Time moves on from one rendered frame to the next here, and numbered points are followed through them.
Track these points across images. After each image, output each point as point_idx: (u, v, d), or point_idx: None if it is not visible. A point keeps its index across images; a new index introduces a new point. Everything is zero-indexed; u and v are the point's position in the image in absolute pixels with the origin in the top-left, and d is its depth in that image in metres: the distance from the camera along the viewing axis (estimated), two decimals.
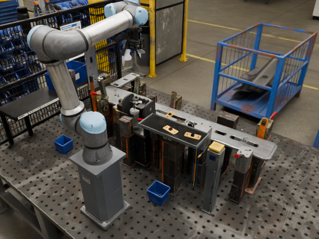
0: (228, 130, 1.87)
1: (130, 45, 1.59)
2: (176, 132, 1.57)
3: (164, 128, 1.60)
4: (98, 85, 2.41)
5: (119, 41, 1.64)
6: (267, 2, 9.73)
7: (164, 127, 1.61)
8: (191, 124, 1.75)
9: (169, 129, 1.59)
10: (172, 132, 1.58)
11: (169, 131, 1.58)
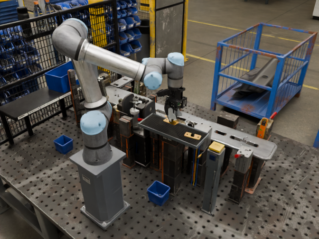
0: (228, 130, 1.87)
1: (171, 103, 1.47)
2: (177, 123, 1.54)
3: (165, 120, 1.57)
4: None
5: (160, 96, 1.53)
6: (267, 2, 9.73)
7: (164, 120, 1.58)
8: (191, 124, 1.75)
9: (169, 121, 1.56)
10: (173, 123, 1.54)
11: (169, 122, 1.55)
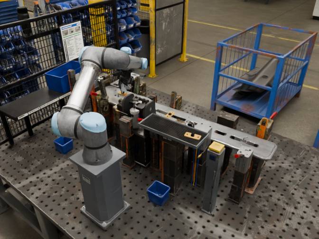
0: (228, 130, 1.87)
1: (123, 80, 2.19)
2: (127, 94, 2.27)
3: (118, 92, 2.29)
4: (98, 85, 2.41)
5: (115, 76, 2.23)
6: (267, 2, 9.73)
7: (117, 92, 2.29)
8: (191, 124, 1.75)
9: (121, 93, 2.28)
10: (124, 94, 2.27)
11: (122, 94, 2.27)
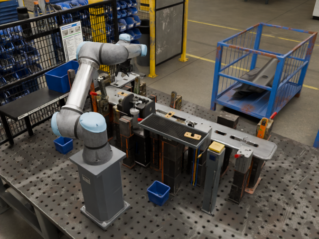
0: (228, 130, 1.87)
1: (121, 68, 2.14)
2: (127, 95, 2.27)
3: (118, 93, 2.29)
4: (98, 85, 2.41)
5: (113, 64, 2.18)
6: (267, 2, 9.73)
7: (117, 93, 2.29)
8: (191, 124, 1.75)
9: (121, 93, 2.28)
10: (124, 95, 2.27)
11: (121, 94, 2.27)
